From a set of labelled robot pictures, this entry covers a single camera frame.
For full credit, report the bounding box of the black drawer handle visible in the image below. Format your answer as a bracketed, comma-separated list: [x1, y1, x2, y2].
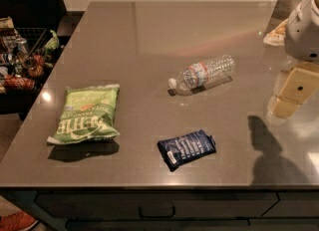
[139, 206, 176, 220]

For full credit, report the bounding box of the red shoe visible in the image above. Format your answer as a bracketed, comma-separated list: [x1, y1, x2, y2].
[0, 211, 38, 231]

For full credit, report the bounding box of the clear plastic water bottle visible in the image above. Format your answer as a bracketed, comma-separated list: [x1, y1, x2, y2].
[168, 55, 235, 92]

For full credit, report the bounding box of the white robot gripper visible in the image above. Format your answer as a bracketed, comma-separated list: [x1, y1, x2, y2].
[268, 0, 319, 118]

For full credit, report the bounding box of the green chip bag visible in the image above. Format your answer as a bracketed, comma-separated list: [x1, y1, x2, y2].
[47, 84, 120, 145]

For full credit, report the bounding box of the black wire snack basket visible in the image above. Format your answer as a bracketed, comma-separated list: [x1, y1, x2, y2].
[0, 16, 61, 116]

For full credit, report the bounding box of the dark blue snack pouch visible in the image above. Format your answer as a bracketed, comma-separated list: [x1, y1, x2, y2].
[158, 129, 216, 171]

